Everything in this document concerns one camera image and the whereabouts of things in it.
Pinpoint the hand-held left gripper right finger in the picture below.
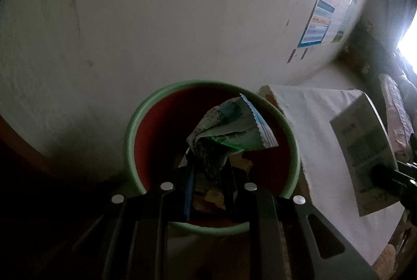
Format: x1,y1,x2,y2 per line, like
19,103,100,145
223,159,380,280

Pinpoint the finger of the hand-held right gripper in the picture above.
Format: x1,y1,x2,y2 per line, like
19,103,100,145
371,163,417,203

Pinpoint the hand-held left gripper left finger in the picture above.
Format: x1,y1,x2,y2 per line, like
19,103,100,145
98,163,198,280

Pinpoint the pale green carton box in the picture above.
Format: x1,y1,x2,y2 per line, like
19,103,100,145
330,93,401,217

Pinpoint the floral print paper wrapper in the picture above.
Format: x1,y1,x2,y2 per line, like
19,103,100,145
186,94,279,185

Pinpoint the green bucket with red inside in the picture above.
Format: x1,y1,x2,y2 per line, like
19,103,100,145
124,80,301,237

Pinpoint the tan paper scrap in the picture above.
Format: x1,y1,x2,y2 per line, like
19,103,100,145
192,183,229,212

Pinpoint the white patterned blanket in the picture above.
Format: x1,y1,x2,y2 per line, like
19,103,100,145
378,73,415,154

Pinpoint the tan woven cushion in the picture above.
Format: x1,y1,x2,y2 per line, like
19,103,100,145
375,242,397,268

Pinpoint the white table cloth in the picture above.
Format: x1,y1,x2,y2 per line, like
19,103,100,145
257,85,408,266

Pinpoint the bright window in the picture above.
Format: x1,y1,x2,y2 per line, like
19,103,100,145
397,7,417,60

